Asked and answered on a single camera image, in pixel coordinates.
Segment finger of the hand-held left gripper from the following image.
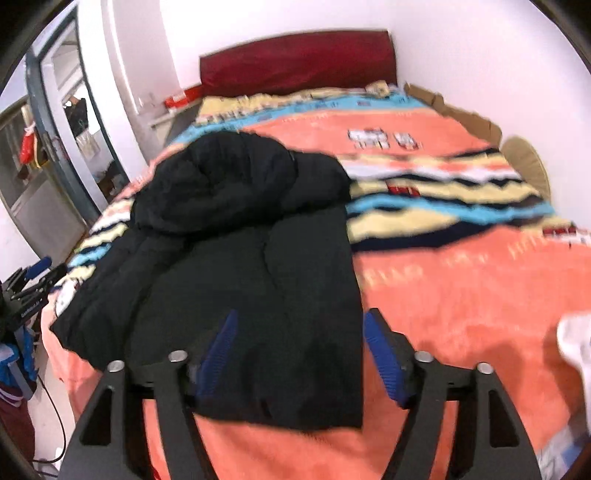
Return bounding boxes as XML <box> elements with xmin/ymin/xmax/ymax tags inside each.
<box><xmin>4</xmin><ymin>257</ymin><xmax>53</xmax><ymax>289</ymax></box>
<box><xmin>18</xmin><ymin>263</ymin><xmax>68</xmax><ymax>300</ymax></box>

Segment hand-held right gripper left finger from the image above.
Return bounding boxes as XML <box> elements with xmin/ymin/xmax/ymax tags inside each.
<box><xmin>58</xmin><ymin>309</ymin><xmax>239</xmax><ymax>480</ymax></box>

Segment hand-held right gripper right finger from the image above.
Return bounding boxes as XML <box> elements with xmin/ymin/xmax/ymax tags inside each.
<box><xmin>364</xmin><ymin>308</ymin><xmax>543</xmax><ymax>480</ymax></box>

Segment black hooded puffer jacket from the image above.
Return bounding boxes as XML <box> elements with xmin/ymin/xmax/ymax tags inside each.
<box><xmin>50</xmin><ymin>130</ymin><xmax>365</xmax><ymax>432</ymax></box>

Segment person's blue white jacket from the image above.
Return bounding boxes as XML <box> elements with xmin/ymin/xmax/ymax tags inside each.
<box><xmin>0</xmin><ymin>330</ymin><xmax>38</xmax><ymax>400</ymax></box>

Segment grey cabinet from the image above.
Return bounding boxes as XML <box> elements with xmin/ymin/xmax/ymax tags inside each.
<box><xmin>0</xmin><ymin>97</ymin><xmax>88</xmax><ymax>252</ymax></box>

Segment orange cartoon printed blanket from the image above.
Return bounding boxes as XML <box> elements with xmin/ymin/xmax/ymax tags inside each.
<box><xmin>41</xmin><ymin>80</ymin><xmax>591</xmax><ymax>480</ymax></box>

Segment person's maroon trousers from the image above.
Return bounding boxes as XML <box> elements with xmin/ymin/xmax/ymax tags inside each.
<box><xmin>0</xmin><ymin>383</ymin><xmax>37</xmax><ymax>464</ymax></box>

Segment red hanging bag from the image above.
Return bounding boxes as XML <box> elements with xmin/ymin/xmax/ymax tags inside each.
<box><xmin>19</xmin><ymin>124</ymin><xmax>38</xmax><ymax>164</ymax></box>

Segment white cloth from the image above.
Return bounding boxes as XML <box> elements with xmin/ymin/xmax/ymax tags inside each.
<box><xmin>556</xmin><ymin>313</ymin><xmax>591</xmax><ymax>376</ymax></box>

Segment red flat box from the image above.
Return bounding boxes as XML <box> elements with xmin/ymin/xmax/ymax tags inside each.
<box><xmin>165</xmin><ymin>85</ymin><xmax>203</xmax><ymax>112</ymax></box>

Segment woven straw fan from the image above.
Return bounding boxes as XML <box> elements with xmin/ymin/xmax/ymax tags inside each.
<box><xmin>501</xmin><ymin>135</ymin><xmax>552</xmax><ymax>197</ymax></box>

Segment brown cardboard sheet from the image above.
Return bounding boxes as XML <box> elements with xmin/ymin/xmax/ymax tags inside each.
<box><xmin>404</xmin><ymin>82</ymin><xmax>503</xmax><ymax>148</ymax></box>

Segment dark red headboard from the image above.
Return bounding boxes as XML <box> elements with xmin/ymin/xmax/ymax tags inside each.
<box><xmin>199</xmin><ymin>29</ymin><xmax>399</xmax><ymax>99</ymax></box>

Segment black cable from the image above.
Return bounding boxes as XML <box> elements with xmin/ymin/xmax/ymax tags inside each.
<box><xmin>33</xmin><ymin>369</ymin><xmax>68</xmax><ymax>463</ymax></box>

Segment blue-grey door frame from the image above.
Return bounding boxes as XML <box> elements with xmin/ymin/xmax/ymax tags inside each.
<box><xmin>25</xmin><ymin>9</ymin><xmax>130</xmax><ymax>227</ymax></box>

